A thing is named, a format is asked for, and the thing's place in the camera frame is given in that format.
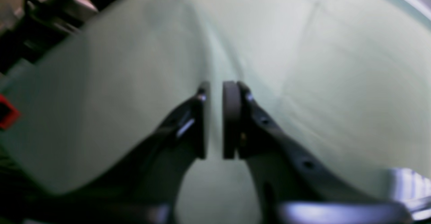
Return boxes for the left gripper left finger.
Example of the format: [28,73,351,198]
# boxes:
[24,82,210,224]

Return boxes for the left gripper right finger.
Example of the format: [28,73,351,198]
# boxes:
[222,81,413,224]

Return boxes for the white bin at corner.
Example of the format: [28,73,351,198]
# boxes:
[389,168,431,221]

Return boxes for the green table cloth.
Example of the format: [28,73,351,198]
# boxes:
[1,0,430,224]

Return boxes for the red clamp at left corner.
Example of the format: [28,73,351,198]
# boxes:
[0,95,20,131]

